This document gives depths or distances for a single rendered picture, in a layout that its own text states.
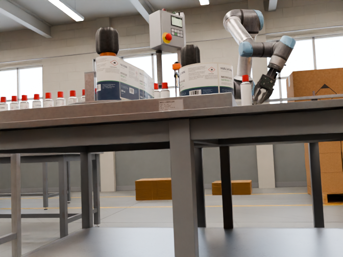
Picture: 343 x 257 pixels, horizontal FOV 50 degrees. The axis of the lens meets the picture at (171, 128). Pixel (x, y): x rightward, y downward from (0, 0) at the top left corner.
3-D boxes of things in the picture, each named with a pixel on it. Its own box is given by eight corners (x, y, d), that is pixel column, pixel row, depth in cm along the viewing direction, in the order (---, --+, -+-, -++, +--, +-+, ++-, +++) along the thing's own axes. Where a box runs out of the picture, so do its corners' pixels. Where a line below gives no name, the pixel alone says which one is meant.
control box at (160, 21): (149, 49, 198) (148, 15, 199) (173, 53, 209) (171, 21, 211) (162, 44, 191) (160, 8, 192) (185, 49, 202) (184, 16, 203)
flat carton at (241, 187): (212, 195, 611) (211, 183, 613) (216, 191, 662) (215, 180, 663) (250, 195, 595) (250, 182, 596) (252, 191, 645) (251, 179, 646)
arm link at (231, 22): (219, 5, 213) (245, 42, 176) (237, 6, 215) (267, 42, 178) (215, 24, 220) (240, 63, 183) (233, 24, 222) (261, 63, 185)
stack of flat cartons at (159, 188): (135, 200, 583) (134, 180, 585) (142, 196, 635) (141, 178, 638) (175, 199, 575) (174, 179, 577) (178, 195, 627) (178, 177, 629)
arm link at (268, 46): (256, 42, 189) (266, 41, 178) (276, 43, 191) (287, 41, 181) (255, 58, 190) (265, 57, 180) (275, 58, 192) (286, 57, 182)
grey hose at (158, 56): (156, 87, 200) (154, 50, 201) (157, 88, 203) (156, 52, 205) (162, 87, 199) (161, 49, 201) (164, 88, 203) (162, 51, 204)
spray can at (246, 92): (242, 116, 178) (239, 74, 179) (242, 117, 183) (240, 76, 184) (252, 115, 177) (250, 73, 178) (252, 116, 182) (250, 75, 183)
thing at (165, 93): (160, 121, 187) (158, 82, 189) (162, 122, 192) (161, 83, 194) (170, 121, 186) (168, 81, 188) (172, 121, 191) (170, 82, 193)
